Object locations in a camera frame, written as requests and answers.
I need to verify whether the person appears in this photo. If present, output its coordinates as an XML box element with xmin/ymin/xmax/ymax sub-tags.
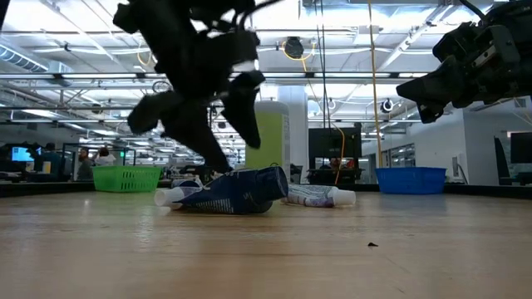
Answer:
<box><xmin>76</xmin><ymin>148</ymin><xmax>96</xmax><ymax>182</ymax></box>
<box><xmin>41</xmin><ymin>142</ymin><xmax>63</xmax><ymax>182</ymax></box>
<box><xmin>94</xmin><ymin>147</ymin><xmax>117</xmax><ymax>167</ymax></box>

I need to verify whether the long ceiling light strip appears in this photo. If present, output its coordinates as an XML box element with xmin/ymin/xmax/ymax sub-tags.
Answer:
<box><xmin>0</xmin><ymin>72</ymin><xmax>429</xmax><ymax>81</ymax></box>

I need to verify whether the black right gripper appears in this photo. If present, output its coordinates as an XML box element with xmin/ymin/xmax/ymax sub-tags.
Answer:
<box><xmin>397</xmin><ymin>20</ymin><xmax>532</xmax><ymax>125</ymax></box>

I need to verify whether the green plastic basket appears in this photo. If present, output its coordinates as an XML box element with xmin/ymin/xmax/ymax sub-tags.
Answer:
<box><xmin>91</xmin><ymin>165</ymin><xmax>162</xmax><ymax>194</ymax></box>

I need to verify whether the black desk monitor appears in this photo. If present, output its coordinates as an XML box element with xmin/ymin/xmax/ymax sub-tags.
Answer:
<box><xmin>510</xmin><ymin>131</ymin><xmax>532</xmax><ymax>165</ymax></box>

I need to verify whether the white building column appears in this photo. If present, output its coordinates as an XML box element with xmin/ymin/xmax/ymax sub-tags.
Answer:
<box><xmin>277</xmin><ymin>85</ymin><xmax>311</xmax><ymax>184</ymax></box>

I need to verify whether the dark blue squeeze tube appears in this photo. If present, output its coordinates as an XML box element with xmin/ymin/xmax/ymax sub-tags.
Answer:
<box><xmin>174</xmin><ymin>165</ymin><xmax>290</xmax><ymax>216</ymax></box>

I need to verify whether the yellow hanging cable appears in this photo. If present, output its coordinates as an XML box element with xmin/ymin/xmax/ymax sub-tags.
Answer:
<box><xmin>367</xmin><ymin>0</ymin><xmax>383</xmax><ymax>168</ymax></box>

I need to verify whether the disinfecting wipes canister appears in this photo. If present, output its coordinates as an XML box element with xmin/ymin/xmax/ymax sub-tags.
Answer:
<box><xmin>244</xmin><ymin>100</ymin><xmax>292</xmax><ymax>172</ymax></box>

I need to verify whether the black monitor cart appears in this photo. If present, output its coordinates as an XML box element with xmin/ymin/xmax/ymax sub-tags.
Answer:
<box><xmin>308</xmin><ymin>126</ymin><xmax>362</xmax><ymax>184</ymax></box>

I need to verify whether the blue plastic basket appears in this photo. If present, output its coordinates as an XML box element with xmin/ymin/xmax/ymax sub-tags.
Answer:
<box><xmin>375</xmin><ymin>166</ymin><xmax>448</xmax><ymax>195</ymax></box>

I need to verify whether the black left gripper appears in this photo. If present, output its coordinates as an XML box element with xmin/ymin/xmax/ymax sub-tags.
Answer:
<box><xmin>126</xmin><ymin>32</ymin><xmax>267</xmax><ymax>174</ymax></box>

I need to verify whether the lit blue computer monitor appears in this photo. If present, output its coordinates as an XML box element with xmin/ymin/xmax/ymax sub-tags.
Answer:
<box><xmin>11</xmin><ymin>145</ymin><xmax>37</xmax><ymax>163</ymax></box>

